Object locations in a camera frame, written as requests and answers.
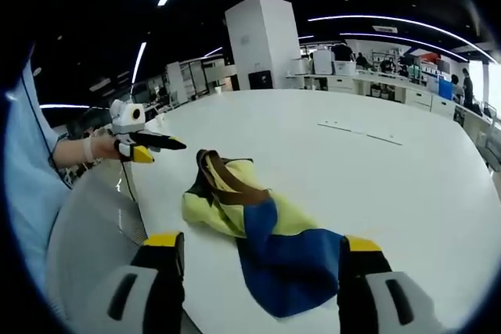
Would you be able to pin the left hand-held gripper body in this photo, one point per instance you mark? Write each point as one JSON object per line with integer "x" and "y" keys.
{"x": 124, "y": 119}

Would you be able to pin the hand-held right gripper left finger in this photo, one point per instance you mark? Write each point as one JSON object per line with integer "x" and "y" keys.
{"x": 141, "y": 295}

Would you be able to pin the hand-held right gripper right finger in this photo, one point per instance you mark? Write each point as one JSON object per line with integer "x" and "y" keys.
{"x": 375, "y": 295}

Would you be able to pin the yellow blue cloth bag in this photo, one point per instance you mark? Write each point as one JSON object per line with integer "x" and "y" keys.
{"x": 258, "y": 228}

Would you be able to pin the white template sheet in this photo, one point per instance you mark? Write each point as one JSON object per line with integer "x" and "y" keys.
{"x": 360, "y": 130}

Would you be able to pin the person's left hand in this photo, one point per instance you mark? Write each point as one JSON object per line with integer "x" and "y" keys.
{"x": 102, "y": 147}

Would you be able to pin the grey mesh chair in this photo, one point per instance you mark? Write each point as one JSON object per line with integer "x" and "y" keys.
{"x": 90, "y": 224}

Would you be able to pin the black box cabinet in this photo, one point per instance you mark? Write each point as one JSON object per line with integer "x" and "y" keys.
{"x": 260, "y": 80}

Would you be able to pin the white square column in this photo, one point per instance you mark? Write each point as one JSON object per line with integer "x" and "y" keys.
{"x": 262, "y": 36}

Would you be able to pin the white storage bin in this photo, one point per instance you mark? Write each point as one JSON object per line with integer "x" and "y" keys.
{"x": 344, "y": 68}

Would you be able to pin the long white counter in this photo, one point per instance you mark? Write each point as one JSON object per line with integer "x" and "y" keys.
{"x": 415, "y": 95}

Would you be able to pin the blue storage bin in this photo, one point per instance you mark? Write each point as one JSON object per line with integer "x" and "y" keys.
{"x": 445, "y": 88}

